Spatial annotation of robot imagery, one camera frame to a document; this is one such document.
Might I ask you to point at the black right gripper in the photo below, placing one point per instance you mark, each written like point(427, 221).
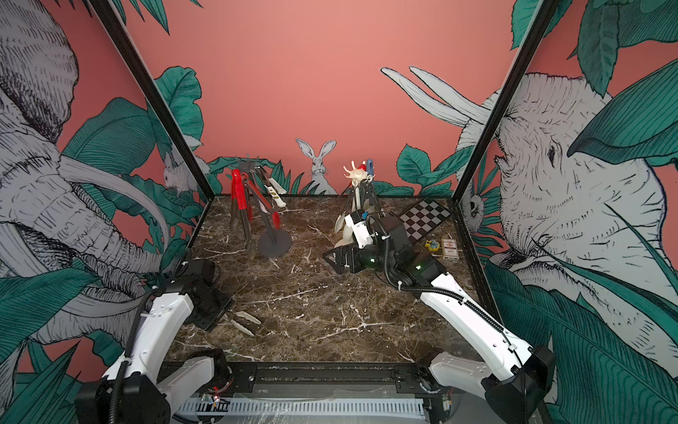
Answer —
point(345, 254)

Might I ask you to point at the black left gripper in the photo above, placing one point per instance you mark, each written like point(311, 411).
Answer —
point(225, 301)

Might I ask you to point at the black steel tongs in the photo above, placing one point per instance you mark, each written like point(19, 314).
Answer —
point(372, 203)

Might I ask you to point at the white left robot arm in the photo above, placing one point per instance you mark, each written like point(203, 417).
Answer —
point(133, 390)

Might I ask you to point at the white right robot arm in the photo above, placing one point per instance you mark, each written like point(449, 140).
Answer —
point(513, 376)

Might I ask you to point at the grey utensil rack stand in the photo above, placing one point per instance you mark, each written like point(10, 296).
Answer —
point(272, 243)

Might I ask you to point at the cream utensil rack stand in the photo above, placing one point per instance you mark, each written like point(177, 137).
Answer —
point(356, 178)

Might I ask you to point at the black white chessboard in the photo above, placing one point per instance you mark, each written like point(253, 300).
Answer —
point(423, 218)

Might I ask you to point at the yellow tree puzzle block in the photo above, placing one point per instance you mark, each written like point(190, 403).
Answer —
point(432, 245)

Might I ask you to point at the playing card box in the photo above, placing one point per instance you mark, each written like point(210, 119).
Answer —
point(449, 249)

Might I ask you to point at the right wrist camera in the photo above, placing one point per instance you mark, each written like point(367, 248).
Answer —
point(356, 223)

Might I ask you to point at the black front rail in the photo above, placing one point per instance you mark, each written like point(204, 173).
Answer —
point(408, 378)

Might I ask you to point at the white cable duct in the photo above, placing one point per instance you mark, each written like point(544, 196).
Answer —
point(196, 409)

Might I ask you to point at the black enclosure frame post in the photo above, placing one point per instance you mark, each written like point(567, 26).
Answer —
point(541, 20)

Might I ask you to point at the left black frame post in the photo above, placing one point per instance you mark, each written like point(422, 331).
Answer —
point(108, 15)

